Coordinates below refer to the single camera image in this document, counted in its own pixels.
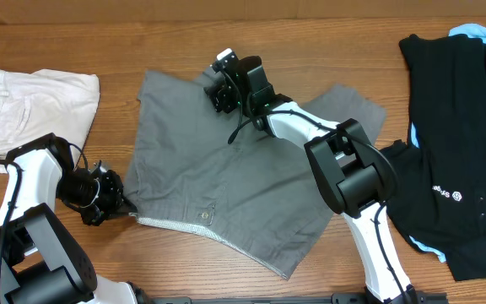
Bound grey shorts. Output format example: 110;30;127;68
123;67;388;281

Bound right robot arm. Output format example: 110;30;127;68
205;49;419;303

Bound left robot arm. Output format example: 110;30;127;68
0;133;149;304

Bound folded beige shorts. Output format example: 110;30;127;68
0;69;100;174

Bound black polo shirt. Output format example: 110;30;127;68
383;35;486;281

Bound light blue garment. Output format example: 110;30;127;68
409;23;486;263

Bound right black cable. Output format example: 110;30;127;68
221;69;400;204

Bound black cable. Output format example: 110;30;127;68
0;159;24;304
221;69;400;204

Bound left black cable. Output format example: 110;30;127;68
0;159;24;304

